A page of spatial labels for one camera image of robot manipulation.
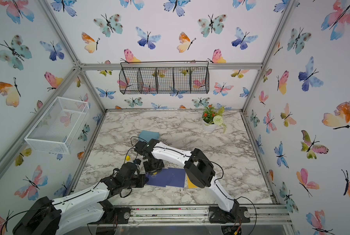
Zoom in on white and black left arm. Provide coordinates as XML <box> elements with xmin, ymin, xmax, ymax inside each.
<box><xmin>12</xmin><ymin>162</ymin><xmax>148</xmax><ymax>235</ymax></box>

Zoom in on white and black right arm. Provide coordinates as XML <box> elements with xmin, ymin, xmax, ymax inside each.
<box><xmin>134</xmin><ymin>139</ymin><xmax>240</xmax><ymax>221</ymax></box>

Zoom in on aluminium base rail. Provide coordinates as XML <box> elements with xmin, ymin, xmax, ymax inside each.
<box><xmin>45</xmin><ymin>205</ymin><xmax>293</xmax><ymax>227</ymax></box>

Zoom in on artificial flowers in white pot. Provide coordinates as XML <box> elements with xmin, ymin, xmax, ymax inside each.
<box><xmin>202</xmin><ymin>104</ymin><xmax>227</xmax><ymax>133</ymax></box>

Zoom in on white mesh wall basket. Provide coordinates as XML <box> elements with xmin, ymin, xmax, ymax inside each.
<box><xmin>24</xmin><ymin>97</ymin><xmax>90</xmax><ymax>155</ymax></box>

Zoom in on yellow envelope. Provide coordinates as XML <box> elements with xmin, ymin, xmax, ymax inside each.
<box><xmin>187</xmin><ymin>177</ymin><xmax>197</xmax><ymax>189</ymax></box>

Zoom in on teal plastic scoop dish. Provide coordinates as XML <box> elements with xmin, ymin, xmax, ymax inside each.
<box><xmin>138</xmin><ymin>130</ymin><xmax>160</xmax><ymax>143</ymax></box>

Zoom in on black wire wall basket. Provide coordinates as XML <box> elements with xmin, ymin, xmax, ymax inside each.
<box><xmin>118</xmin><ymin>60</ymin><xmax>210</xmax><ymax>96</ymax></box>

